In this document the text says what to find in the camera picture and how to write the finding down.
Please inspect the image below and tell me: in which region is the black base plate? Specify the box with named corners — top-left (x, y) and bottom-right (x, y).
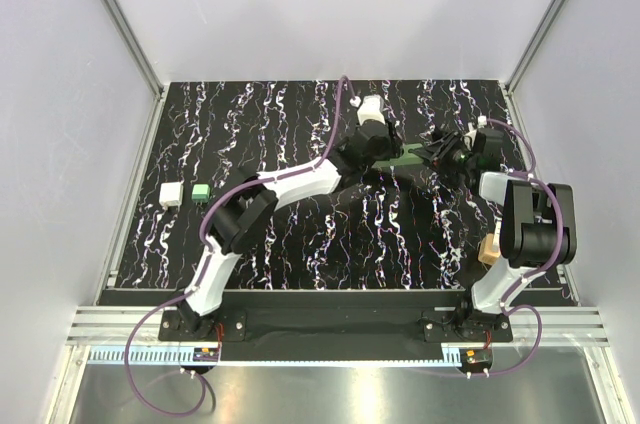
top-left (159, 290), bottom-right (513, 344)

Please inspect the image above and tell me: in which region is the white charger plug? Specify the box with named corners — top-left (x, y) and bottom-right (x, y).
top-left (158, 182), bottom-right (183, 210)

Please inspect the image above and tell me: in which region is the purple cable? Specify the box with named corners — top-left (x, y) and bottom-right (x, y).
top-left (124, 74), bottom-right (361, 415)
top-left (477, 116), bottom-right (571, 378)

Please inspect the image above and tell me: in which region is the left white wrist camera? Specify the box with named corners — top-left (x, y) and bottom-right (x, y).
top-left (349, 95), bottom-right (386, 125)

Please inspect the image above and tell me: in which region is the green power strip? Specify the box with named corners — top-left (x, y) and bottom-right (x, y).
top-left (373, 143), bottom-right (424, 169)

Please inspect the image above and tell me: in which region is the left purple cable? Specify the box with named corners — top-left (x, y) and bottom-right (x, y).
top-left (124, 74), bottom-right (361, 415)

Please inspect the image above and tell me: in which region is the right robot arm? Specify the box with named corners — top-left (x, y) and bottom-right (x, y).
top-left (420, 128), bottom-right (577, 341)

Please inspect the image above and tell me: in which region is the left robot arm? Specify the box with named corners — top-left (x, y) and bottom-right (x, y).
top-left (177, 119), bottom-right (402, 340)

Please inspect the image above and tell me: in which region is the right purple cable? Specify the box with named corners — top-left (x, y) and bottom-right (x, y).
top-left (477, 116), bottom-right (571, 378)

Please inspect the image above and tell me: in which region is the green charger plug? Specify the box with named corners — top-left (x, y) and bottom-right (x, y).
top-left (191, 183), bottom-right (211, 204)

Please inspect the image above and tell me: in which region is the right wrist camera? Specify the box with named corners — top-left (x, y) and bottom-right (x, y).
top-left (473, 128), bottom-right (504, 165)

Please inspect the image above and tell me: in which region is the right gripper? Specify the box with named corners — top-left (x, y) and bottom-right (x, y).
top-left (415, 131), bottom-right (477, 179)

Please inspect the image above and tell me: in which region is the aluminium frame rail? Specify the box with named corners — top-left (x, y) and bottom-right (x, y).
top-left (66, 307), bottom-right (609, 368)

